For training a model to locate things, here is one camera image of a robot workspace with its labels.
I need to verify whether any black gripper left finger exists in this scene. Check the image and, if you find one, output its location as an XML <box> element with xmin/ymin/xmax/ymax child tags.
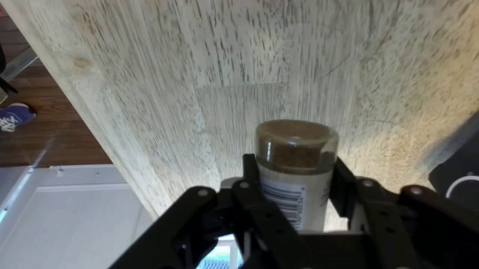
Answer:
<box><xmin>110</xmin><ymin>155</ymin><xmax>311</xmax><ymax>269</ymax></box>

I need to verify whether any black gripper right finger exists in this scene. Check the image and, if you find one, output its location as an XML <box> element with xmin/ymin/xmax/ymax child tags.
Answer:
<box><xmin>327</xmin><ymin>161</ymin><xmax>479</xmax><ymax>269</ymax></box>

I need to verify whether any glass spice bottle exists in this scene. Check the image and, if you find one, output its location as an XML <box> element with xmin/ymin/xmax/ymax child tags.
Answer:
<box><xmin>255</xmin><ymin>120</ymin><xmax>339</xmax><ymax>234</ymax></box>

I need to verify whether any blue shoe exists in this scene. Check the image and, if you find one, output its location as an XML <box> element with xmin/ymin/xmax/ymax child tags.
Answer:
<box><xmin>0</xmin><ymin>104</ymin><xmax>37</xmax><ymax>134</ymax></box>

